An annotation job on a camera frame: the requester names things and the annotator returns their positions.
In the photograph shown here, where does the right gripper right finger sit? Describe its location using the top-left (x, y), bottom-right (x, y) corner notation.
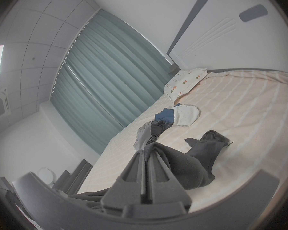
top-left (146, 151), bottom-right (192, 220)

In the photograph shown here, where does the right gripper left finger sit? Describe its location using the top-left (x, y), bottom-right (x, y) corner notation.
top-left (101, 150), bottom-right (146, 218)

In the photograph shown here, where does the black garment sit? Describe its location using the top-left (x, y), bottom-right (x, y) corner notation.
top-left (70, 130), bottom-right (234, 211)

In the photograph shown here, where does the pile of clothes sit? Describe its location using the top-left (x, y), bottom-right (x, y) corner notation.
top-left (134, 119), bottom-right (173, 151)

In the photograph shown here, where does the bed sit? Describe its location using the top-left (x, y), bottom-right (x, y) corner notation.
top-left (77, 0), bottom-right (288, 214)

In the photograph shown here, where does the dark grey chair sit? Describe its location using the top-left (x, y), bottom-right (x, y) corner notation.
top-left (68, 159), bottom-right (93, 194)
top-left (52, 170), bottom-right (73, 192)

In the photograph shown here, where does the blue garment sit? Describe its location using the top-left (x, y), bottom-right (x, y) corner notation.
top-left (155, 103), bottom-right (181, 124)

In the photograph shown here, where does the white garment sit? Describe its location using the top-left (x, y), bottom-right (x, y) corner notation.
top-left (173, 104), bottom-right (201, 126)

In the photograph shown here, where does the blue-green curtain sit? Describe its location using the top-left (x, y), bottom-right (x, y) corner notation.
top-left (62, 9), bottom-right (175, 129)
top-left (49, 62), bottom-right (125, 156)

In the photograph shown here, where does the white round fan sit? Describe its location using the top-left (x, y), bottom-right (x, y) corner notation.
top-left (38, 167), bottom-right (56, 185)

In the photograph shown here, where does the white printed pillow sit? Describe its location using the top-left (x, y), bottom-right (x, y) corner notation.
top-left (164, 68), bottom-right (208, 103)

